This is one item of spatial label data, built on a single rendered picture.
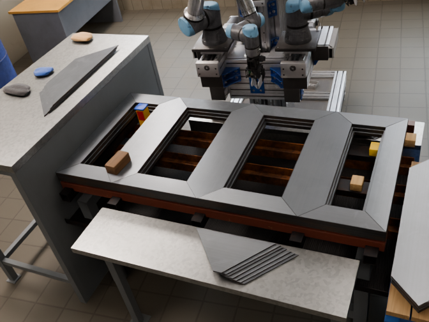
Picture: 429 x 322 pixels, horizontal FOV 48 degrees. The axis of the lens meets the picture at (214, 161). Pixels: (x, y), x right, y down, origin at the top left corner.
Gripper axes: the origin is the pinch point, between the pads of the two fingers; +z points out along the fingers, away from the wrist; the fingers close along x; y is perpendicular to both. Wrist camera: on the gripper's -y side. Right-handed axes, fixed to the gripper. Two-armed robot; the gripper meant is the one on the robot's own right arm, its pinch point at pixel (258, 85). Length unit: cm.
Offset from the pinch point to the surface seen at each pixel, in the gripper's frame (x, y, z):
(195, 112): -31.3, 18.7, 7.7
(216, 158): -3, 56, 6
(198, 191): -2, 80, 6
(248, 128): 4.6, 31.0, 5.6
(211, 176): 0, 68, 6
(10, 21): -365, -177, 51
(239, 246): 23, 98, 13
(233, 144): 1.9, 44.7, 5.6
